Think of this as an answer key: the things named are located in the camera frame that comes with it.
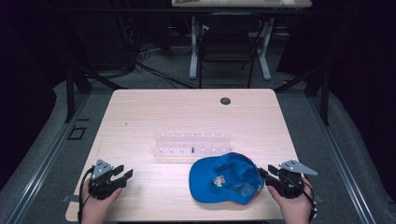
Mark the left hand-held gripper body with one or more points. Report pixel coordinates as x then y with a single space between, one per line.
102 183

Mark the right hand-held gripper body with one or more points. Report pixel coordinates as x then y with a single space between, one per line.
291 182

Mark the blue baseball cap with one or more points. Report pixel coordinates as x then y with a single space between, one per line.
224 180

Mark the person's left hand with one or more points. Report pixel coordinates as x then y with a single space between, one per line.
99 207

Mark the person's right hand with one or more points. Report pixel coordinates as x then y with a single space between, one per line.
294 208

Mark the clear acrylic peg rack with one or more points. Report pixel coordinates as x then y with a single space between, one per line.
193 143

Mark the dark round table grommet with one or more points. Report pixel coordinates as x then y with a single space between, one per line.
225 100

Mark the black metal stand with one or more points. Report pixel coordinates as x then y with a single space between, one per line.
71 93
323 93

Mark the black chair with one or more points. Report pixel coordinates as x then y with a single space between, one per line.
227 43

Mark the white-legged desk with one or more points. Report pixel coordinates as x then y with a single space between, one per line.
243 3

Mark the aluminium floor rail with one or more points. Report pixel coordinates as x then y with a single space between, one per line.
345 168
37 168

